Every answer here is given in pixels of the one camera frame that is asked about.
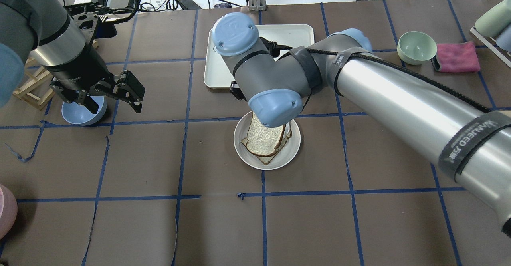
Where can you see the bread slice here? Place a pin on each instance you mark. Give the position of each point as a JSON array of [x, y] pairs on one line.
[[261, 140], [286, 137]]

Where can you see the bread slice under egg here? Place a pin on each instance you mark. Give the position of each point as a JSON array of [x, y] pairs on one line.
[[286, 137]]

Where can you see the white round plate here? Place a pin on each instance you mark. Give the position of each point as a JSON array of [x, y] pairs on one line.
[[285, 156]]

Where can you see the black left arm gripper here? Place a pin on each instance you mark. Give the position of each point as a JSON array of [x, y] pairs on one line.
[[78, 71]]

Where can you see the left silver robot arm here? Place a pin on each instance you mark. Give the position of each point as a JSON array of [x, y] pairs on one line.
[[63, 45]]

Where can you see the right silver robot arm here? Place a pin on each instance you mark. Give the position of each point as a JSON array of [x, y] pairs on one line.
[[461, 137]]

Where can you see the light green cup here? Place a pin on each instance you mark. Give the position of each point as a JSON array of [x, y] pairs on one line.
[[494, 21]]

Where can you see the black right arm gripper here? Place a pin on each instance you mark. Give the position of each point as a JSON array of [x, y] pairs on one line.
[[237, 90]]

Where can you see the pink cloth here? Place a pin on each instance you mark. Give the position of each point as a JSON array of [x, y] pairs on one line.
[[456, 58]]

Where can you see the pink bowl with ice cubes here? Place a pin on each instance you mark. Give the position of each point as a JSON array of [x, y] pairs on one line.
[[8, 210]]

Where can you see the wooden rack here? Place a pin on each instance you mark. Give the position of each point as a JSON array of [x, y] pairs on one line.
[[35, 89]]

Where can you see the white Taiji Bear tray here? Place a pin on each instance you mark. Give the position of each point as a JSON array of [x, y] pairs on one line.
[[217, 74]]

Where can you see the blue bowl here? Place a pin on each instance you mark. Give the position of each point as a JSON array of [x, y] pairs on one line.
[[78, 115]]

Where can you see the light green bowl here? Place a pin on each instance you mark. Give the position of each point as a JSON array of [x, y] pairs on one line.
[[416, 48]]

